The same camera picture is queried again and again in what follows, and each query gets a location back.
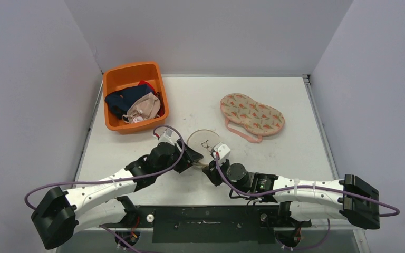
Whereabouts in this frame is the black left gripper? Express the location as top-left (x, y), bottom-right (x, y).
top-left (156, 139), bottom-right (203, 177)

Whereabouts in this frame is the white mesh laundry bag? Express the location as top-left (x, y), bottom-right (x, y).
top-left (186, 129), bottom-right (222, 167)

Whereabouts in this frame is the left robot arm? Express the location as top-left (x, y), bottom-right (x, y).
top-left (31, 139), bottom-right (204, 250)

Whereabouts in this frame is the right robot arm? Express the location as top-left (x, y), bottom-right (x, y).
top-left (202, 160), bottom-right (380, 230)

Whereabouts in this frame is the carrot print bra case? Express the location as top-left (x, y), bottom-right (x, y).
top-left (220, 93), bottom-right (285, 143)

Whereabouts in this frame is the beige bra in bin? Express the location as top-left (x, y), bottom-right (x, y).
top-left (122, 93), bottom-right (161, 124)

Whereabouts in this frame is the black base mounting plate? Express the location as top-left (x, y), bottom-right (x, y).
top-left (108, 205), bottom-right (312, 244)

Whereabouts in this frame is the red garment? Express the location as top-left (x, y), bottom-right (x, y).
top-left (138, 80), bottom-right (165, 118)

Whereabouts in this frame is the navy blue garment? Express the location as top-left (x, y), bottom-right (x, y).
top-left (104, 86), bottom-right (145, 120)

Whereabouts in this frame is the orange plastic bin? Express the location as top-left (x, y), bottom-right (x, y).
top-left (103, 62), bottom-right (169, 134)

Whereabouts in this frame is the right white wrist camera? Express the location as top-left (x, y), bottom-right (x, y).
top-left (212, 142), bottom-right (231, 163)

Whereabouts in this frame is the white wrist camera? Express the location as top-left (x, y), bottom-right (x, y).
top-left (158, 128), bottom-right (174, 145)
top-left (212, 142), bottom-right (231, 163)

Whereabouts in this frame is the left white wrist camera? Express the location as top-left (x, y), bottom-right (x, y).
top-left (158, 128), bottom-right (174, 145)

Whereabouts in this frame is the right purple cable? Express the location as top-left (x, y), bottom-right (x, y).
top-left (215, 153), bottom-right (401, 218)

